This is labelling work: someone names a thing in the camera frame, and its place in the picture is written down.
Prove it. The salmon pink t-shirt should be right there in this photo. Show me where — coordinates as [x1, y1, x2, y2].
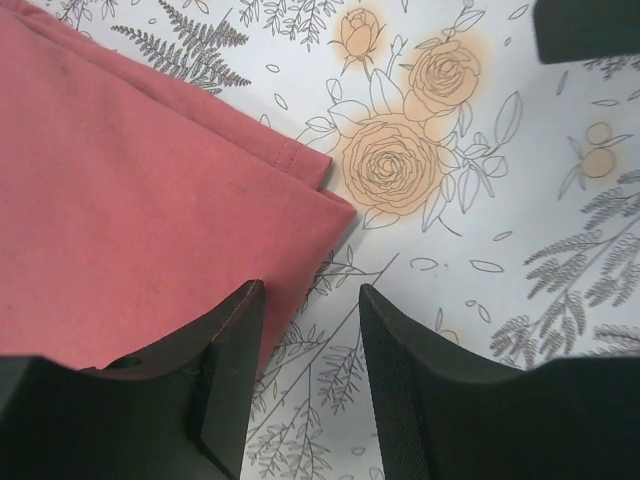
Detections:
[1, 1, 355, 367]

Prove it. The floral patterned table mat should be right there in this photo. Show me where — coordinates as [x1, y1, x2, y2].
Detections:
[24, 1, 639, 479]

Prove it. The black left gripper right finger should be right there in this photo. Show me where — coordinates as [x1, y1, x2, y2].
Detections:
[359, 284, 639, 479]

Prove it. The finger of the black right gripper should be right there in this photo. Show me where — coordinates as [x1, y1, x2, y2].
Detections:
[532, 0, 639, 64]

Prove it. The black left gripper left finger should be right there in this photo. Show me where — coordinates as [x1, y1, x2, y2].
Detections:
[1, 280, 265, 479]

